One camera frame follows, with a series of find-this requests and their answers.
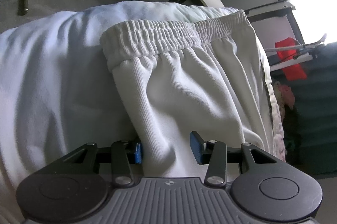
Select pale duvet cover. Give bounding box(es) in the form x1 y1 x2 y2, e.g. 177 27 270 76
0 0 287 217

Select pink cloth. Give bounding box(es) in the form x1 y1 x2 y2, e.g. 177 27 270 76
273 81 296 111

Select red cloth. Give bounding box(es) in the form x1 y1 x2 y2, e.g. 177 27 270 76
274 38 308 81

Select dark framed window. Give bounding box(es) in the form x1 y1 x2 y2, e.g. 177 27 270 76
272 0 337 44

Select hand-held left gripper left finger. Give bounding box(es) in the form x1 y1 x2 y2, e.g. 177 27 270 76
63 139 144 187

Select white pants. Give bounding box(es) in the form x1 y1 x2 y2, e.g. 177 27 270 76
99 9 277 178

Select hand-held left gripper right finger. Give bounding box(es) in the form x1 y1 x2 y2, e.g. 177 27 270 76
190 131 283 187

